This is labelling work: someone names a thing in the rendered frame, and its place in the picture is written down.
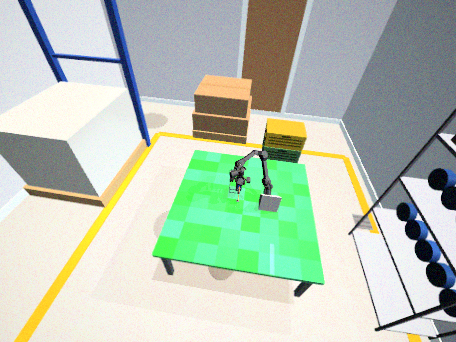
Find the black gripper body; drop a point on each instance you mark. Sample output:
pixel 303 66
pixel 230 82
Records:
pixel 247 179

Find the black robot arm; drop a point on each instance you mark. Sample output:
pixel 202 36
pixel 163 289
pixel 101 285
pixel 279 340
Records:
pixel 239 170

